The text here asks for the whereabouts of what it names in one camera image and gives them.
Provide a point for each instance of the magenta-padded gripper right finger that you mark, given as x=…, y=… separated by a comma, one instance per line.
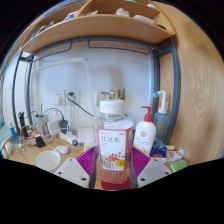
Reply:
x=151, y=171

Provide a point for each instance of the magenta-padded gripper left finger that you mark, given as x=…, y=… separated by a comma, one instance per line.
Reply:
x=75, y=170

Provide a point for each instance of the clear drink bottle white cap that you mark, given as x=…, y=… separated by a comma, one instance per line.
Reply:
x=113, y=146

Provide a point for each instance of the small white oval case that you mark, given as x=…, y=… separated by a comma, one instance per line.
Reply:
x=62, y=150

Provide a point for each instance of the white paper cup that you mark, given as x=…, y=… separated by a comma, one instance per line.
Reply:
x=48, y=161

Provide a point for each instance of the small green packet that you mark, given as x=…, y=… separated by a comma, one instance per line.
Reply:
x=180, y=165

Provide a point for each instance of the white power strip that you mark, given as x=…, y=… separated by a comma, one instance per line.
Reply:
x=68, y=137

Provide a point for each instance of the white box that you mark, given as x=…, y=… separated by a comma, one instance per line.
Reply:
x=86, y=136

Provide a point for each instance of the white lotion bottle red pump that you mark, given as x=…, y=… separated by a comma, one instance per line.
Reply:
x=145, y=135

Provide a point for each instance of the black plug adapter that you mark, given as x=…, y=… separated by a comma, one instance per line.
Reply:
x=64, y=126

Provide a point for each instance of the black charger block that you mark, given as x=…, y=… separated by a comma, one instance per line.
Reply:
x=40, y=141

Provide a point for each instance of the white power adapter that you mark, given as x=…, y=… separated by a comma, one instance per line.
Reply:
x=53, y=127

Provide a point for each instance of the steel tumbler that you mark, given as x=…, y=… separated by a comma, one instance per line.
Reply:
x=40, y=125

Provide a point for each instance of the small tree figurine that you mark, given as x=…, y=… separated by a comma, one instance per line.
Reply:
x=116, y=94

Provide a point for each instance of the wooden shelf unit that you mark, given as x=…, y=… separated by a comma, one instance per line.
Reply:
x=100, y=28

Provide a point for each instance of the white wall outlet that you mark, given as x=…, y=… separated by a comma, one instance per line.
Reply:
x=63, y=97

